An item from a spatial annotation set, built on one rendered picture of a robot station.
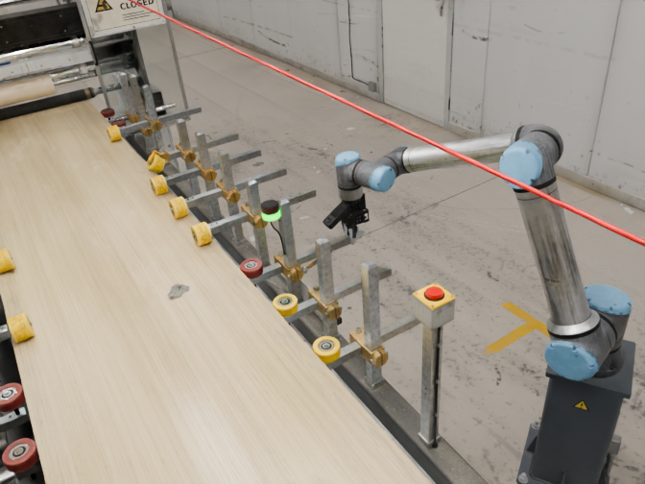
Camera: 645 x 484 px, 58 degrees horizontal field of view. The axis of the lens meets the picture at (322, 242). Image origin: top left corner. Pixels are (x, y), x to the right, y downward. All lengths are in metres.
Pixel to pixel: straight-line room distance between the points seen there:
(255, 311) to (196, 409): 0.40
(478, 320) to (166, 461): 2.03
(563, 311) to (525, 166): 0.45
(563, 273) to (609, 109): 2.57
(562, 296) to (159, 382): 1.16
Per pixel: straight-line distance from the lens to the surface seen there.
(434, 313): 1.35
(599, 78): 4.23
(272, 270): 2.10
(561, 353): 1.87
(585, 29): 4.24
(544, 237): 1.72
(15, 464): 1.70
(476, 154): 1.89
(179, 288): 2.02
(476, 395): 2.81
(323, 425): 1.52
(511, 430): 2.71
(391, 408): 1.81
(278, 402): 1.58
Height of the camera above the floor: 2.08
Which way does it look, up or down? 34 degrees down
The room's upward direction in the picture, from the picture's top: 5 degrees counter-clockwise
